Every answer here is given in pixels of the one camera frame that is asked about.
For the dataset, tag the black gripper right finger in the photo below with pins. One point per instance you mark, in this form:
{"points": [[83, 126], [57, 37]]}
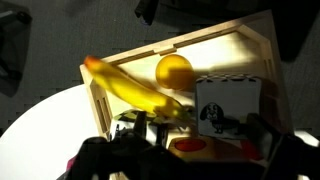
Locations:
{"points": [[276, 147]]}

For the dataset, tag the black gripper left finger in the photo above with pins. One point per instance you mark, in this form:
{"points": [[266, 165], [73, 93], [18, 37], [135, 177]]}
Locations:
{"points": [[140, 124]]}

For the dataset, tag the yellow toy banana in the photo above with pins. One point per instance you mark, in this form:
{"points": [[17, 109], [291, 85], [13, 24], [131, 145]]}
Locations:
{"points": [[131, 91]]}

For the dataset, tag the white dog picture block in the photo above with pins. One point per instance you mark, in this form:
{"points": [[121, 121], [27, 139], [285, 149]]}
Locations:
{"points": [[222, 106]]}

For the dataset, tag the black white checkered block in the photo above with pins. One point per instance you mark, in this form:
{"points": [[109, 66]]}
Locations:
{"points": [[132, 115]]}

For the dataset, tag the yellow toy lemon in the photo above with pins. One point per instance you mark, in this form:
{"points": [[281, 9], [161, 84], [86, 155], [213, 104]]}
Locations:
{"points": [[174, 72]]}

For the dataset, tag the colourful toy box in tray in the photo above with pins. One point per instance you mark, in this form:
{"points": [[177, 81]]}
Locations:
{"points": [[213, 149]]}

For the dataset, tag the wooden tray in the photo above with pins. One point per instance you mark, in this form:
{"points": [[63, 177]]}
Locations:
{"points": [[187, 107]]}

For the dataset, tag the round white table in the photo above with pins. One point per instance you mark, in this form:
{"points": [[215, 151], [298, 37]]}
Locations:
{"points": [[41, 141]]}

